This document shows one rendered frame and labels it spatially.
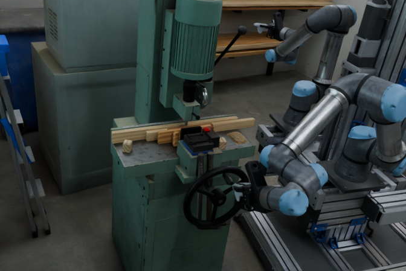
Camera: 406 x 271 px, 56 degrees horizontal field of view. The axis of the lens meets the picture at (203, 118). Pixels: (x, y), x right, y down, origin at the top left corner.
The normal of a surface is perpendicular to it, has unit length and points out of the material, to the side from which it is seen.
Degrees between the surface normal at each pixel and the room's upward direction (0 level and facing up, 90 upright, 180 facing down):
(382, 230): 0
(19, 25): 22
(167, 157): 0
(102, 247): 0
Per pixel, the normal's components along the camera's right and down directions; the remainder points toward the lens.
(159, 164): 0.44, 0.46
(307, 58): -0.84, 0.16
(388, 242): 0.11, -0.88
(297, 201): 0.44, -0.05
